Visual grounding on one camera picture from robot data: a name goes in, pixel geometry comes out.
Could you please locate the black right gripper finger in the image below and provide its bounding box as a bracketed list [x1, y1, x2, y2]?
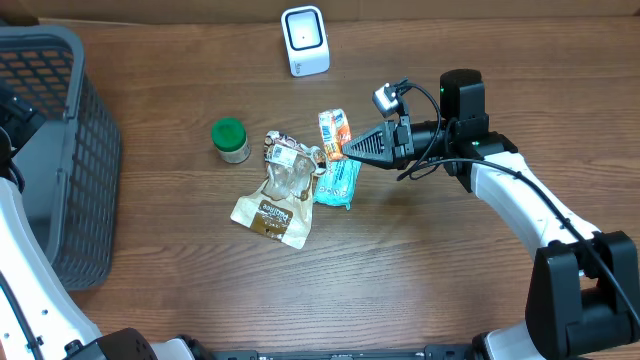
[346, 151, 398, 170]
[342, 122, 395, 154]

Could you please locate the orange tissue pack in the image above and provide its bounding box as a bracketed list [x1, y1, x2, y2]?
[318, 109, 352, 161]

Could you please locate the teal wet wipes pack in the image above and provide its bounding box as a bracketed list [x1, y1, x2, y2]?
[314, 159, 361, 210]

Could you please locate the clear bagged bread snack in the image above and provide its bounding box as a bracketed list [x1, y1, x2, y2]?
[231, 130, 328, 249]

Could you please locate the green cap bottle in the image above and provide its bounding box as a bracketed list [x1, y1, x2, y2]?
[211, 117, 251, 164]

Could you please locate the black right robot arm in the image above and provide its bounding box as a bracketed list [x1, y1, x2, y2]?
[342, 69, 639, 360]

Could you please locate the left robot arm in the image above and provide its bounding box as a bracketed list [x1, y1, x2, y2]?
[1, 89, 195, 360]

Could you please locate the white barcode scanner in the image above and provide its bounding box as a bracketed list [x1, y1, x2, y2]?
[281, 5, 330, 77]

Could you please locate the grey plastic shopping basket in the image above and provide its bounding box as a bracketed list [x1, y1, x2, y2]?
[1, 25, 122, 291]

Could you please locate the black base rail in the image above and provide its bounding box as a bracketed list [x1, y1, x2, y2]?
[210, 344, 485, 360]

